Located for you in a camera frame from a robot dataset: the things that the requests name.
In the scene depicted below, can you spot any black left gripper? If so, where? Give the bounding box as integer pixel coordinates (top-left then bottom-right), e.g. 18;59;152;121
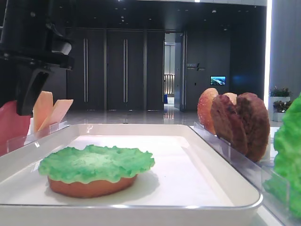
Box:
0;21;74;116

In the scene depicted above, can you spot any wall screen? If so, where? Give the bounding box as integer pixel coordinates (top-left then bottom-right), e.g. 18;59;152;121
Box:
210;76;226;85

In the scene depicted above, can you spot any white metal tray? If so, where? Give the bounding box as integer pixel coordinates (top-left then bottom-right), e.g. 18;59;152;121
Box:
0;124;263;226

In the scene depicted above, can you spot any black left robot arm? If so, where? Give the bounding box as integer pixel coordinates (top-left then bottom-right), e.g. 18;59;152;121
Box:
0;0;74;116

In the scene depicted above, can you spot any left orange cheese slice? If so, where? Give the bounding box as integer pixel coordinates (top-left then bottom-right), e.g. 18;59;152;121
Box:
33;91;53;132

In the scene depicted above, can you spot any orange cheese slice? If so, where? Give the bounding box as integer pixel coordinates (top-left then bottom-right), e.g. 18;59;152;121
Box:
33;91;53;132
38;99;73;131

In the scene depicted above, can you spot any right orange cheese slice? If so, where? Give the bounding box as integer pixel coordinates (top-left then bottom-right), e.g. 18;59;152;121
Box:
38;99;73;131

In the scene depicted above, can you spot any clear left front rail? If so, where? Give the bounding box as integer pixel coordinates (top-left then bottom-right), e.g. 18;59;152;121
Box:
4;121;68;154

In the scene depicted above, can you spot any outer brown meat patty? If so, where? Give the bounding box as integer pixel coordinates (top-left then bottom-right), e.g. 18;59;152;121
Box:
237;92;270;162

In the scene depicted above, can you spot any upright green lettuce leaf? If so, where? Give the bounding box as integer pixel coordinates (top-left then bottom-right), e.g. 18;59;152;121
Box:
263;97;301;218

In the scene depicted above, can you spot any bun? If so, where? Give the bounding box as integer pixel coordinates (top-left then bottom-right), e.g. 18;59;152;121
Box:
223;92;237;105
48;175;137;198
197;88;218;135

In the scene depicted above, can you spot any brown meat patty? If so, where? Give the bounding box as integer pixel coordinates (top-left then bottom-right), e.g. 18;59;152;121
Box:
210;95;248;155
237;92;270;162

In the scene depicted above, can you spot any upright red tomato slice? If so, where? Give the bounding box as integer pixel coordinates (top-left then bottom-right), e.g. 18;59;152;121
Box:
0;101;31;156

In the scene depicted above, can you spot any white planter with plants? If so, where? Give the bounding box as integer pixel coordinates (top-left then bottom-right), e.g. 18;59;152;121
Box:
268;86;291;121

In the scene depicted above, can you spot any clear right front rail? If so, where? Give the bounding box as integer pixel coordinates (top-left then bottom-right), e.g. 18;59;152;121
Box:
193;122;301;226

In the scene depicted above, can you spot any clear rail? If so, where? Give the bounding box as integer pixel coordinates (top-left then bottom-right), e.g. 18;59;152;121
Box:
193;122;301;226
4;121;68;154

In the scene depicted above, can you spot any inner brown meat patty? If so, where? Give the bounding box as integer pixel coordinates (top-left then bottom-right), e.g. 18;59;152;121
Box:
210;95;248;155

